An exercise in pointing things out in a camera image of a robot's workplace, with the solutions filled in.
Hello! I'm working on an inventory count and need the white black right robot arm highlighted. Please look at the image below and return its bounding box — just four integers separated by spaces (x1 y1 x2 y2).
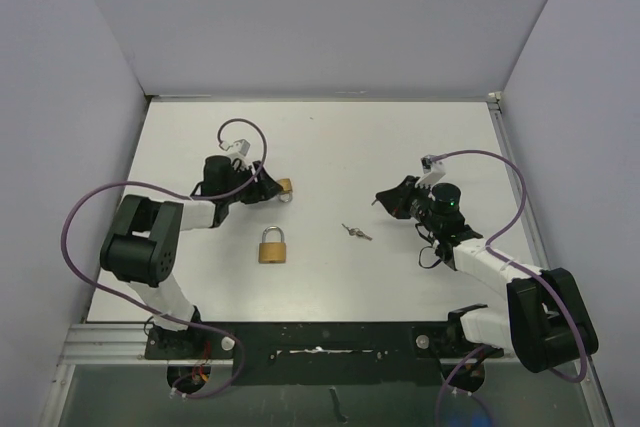
375 176 599 373

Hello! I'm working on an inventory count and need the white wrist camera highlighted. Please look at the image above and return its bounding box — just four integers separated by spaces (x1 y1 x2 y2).
219 139 251 171
415 155 446 189

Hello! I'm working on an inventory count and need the small brass padlock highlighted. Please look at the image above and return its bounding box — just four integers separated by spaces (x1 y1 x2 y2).
277 178 293 203

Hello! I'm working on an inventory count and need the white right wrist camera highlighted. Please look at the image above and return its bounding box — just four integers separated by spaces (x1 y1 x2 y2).
415 155 446 189

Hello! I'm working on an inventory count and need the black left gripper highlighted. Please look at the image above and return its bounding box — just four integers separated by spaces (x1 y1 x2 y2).
223 161 282 205

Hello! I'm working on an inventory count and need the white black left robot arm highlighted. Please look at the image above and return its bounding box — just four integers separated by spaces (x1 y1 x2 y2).
100 154 284 358

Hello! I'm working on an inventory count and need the large brass padlock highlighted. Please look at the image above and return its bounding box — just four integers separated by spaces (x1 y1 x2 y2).
258 226 287 264

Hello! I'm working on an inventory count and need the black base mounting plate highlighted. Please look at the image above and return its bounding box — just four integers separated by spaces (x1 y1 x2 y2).
144 321 504 398

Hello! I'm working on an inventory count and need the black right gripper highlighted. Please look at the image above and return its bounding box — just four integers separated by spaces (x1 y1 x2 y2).
378 176 442 234

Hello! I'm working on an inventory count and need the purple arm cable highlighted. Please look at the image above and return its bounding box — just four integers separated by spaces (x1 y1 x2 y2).
60 118 269 401
427 148 594 427

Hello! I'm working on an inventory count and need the aluminium front frame rail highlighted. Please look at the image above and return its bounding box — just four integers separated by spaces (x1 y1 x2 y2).
41 323 613 426

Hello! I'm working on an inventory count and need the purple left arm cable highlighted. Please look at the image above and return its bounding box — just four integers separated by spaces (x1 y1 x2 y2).
60 118 269 401

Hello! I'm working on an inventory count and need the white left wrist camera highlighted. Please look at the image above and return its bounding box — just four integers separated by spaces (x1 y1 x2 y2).
219 139 251 171

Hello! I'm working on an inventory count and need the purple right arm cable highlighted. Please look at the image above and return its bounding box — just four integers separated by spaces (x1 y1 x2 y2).
427 148 594 427

